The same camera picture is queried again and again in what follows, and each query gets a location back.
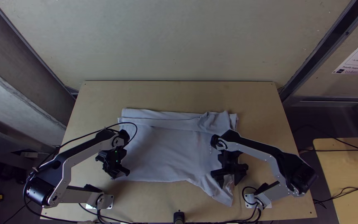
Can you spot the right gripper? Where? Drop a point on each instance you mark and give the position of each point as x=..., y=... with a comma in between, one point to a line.
x=228, y=161

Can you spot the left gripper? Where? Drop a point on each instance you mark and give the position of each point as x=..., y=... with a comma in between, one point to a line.
x=113, y=161

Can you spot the white t-shirt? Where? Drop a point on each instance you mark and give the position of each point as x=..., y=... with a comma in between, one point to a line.
x=166, y=149

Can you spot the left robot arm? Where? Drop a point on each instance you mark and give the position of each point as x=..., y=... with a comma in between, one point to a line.
x=73, y=157

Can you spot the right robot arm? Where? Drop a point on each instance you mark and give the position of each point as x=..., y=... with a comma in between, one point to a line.
x=261, y=153

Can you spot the small wooden table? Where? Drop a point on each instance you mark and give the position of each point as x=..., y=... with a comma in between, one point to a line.
x=346, y=168

